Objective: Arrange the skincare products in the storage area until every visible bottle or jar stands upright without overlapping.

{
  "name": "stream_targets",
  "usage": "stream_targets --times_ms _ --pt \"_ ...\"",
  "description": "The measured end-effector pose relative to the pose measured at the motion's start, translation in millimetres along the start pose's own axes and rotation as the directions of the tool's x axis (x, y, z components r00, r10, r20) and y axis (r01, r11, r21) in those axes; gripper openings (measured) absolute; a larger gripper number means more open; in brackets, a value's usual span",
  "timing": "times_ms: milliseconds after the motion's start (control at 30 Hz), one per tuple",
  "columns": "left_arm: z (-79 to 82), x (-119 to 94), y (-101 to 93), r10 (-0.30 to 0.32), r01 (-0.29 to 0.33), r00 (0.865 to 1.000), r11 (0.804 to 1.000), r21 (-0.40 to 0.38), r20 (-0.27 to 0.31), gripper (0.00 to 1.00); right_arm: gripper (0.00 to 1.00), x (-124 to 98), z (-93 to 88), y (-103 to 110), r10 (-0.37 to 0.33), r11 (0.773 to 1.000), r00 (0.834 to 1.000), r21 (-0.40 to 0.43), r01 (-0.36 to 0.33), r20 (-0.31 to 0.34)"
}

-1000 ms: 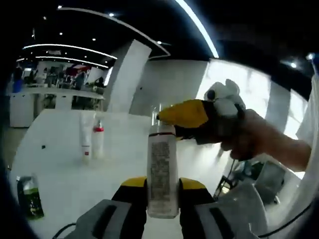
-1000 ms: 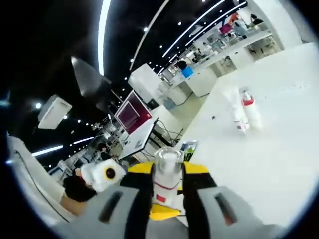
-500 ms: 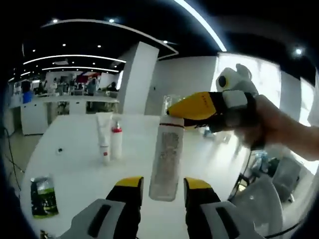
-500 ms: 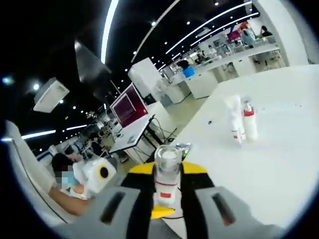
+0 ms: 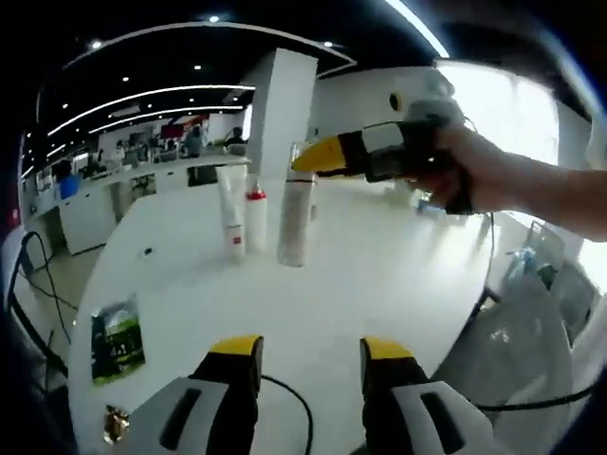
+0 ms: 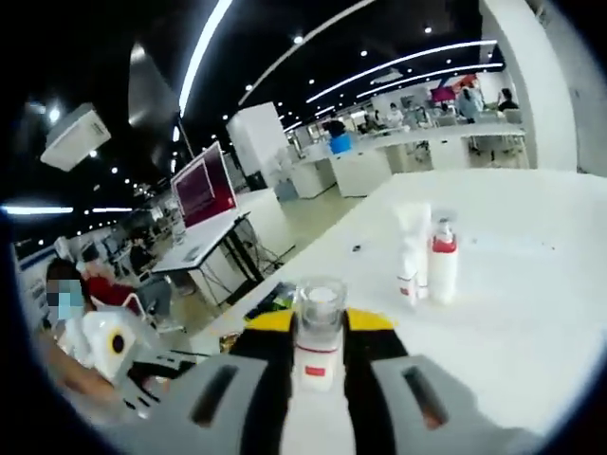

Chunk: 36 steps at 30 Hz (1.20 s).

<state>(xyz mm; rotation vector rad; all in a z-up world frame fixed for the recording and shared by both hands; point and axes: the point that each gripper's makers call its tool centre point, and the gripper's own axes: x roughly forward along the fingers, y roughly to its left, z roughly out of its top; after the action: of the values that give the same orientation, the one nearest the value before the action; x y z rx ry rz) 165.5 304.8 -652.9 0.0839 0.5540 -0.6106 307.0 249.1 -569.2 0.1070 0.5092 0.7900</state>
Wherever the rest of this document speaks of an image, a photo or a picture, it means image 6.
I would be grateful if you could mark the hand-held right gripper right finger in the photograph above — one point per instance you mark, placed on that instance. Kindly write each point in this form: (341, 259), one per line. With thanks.
(374, 403)

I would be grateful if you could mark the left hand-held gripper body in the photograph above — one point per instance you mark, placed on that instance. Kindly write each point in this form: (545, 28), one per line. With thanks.
(102, 332)

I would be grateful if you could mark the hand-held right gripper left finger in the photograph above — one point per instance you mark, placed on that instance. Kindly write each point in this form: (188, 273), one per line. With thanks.
(265, 379)

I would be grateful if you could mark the red-collared white skincare bottle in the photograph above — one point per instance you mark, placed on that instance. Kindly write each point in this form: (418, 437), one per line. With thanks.
(443, 270)

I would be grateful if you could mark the white skincare tube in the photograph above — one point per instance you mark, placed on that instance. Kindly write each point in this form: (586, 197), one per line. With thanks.
(419, 227)

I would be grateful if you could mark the person's head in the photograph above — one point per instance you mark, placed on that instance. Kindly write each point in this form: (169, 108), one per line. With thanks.
(59, 271)

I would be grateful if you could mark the green black packet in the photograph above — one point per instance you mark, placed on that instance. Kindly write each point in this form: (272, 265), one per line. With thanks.
(280, 296)

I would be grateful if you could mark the white monitor stand table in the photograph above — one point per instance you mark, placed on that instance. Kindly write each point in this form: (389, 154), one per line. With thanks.
(208, 251)

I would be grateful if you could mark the red-screen monitor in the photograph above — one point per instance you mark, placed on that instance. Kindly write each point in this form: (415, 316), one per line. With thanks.
(204, 187)

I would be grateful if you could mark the white ceiling unit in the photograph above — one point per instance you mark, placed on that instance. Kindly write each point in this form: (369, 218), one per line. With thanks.
(76, 137)

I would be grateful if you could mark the blue bin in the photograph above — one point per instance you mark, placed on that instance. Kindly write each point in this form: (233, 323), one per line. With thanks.
(341, 143)

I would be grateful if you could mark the dark ceiling panel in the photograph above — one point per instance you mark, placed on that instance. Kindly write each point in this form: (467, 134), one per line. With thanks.
(149, 87)

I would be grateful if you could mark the long white counter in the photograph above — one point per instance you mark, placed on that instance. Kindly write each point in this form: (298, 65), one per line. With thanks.
(427, 151)

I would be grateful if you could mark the curved ceiling light strip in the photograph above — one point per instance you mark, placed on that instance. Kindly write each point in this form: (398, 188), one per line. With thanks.
(204, 52)

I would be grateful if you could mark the ceiling air vent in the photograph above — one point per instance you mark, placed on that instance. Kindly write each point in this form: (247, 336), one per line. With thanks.
(389, 76)

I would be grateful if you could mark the red wall screen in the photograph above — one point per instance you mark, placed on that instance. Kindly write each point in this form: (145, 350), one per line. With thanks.
(443, 93)

